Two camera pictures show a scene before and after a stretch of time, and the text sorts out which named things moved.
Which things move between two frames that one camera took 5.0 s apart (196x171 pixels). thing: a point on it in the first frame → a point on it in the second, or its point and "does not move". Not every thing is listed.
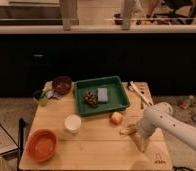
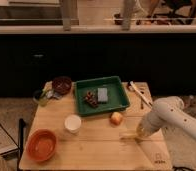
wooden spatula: (132, 85) does not move
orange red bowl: (41, 145) does not move
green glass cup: (40, 97) does not move
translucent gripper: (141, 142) → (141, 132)
